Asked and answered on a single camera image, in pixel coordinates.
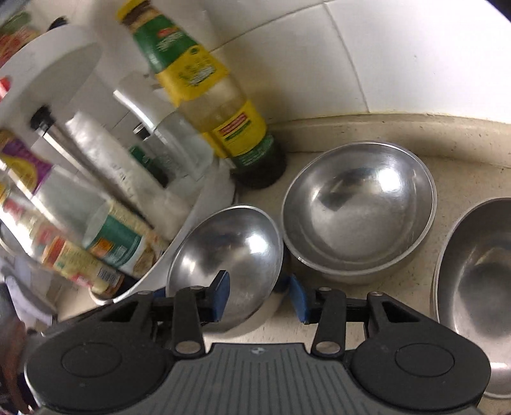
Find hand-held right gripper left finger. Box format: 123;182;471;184
94;270;231;356

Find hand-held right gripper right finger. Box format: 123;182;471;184
289;275;430;357

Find stainless steel bowl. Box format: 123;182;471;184
430;198;511;400
165;205;285;332
281;140;438;285

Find purple label sauce bottle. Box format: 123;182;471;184
0;136;170;280

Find yellow cap vinegar bottle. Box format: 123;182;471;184
0;187;124;298

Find green yellow label bottle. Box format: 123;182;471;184
116;0;288;189

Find white two-tier rotating rack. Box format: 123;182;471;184
0;26;240;306

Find red snack packet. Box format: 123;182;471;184
0;34;30;60

